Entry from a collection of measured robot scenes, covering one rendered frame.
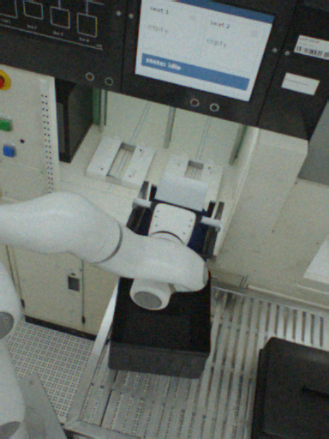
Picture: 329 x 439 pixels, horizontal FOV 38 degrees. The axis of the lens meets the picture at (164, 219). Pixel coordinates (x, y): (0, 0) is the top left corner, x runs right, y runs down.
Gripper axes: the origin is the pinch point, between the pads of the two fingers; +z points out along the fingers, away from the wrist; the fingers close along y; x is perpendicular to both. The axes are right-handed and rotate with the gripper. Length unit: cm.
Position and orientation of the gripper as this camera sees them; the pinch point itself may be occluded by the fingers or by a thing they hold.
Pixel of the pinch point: (180, 197)
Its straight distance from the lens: 122.2
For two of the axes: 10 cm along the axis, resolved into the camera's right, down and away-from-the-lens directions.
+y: 9.6, 2.7, -0.6
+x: 1.4, -6.5, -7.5
